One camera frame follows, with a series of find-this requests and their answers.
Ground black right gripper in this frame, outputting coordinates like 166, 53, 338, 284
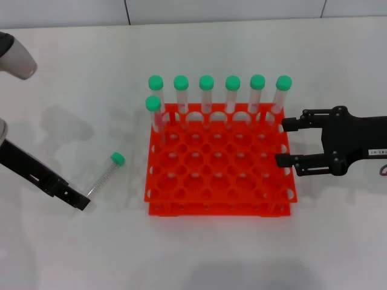
274, 105, 387, 178

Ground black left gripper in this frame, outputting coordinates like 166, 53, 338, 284
0, 140, 92, 211

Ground clear test tube green cap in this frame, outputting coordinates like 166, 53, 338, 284
225, 75, 242, 126
173, 75, 190, 129
247, 74, 267, 127
148, 74, 166, 121
145, 95, 167, 147
86, 152, 126, 200
198, 74, 215, 127
270, 75, 293, 124

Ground orange test tube rack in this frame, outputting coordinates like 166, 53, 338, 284
143, 102, 299, 218

